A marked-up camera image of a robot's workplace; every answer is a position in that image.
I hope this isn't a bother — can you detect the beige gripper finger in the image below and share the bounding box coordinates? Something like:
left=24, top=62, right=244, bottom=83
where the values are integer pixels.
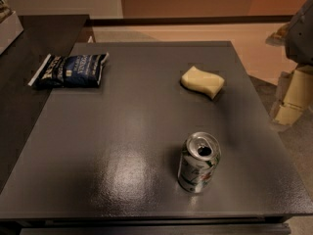
left=275, top=65, right=313, bottom=125
left=270, top=71, right=291, bottom=121

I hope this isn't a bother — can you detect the yellow sponge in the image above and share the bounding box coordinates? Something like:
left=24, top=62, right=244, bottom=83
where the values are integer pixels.
left=180, top=66, right=225, bottom=100

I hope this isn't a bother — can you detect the green 7up can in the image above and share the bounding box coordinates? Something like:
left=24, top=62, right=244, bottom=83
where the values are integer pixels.
left=178, top=132, right=221, bottom=194

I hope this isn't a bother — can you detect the blue chip bag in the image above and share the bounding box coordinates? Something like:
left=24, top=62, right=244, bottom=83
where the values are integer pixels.
left=28, top=53, right=109, bottom=89

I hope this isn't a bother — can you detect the grey box at left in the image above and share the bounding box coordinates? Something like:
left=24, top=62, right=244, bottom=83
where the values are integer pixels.
left=0, top=0, right=23, bottom=55

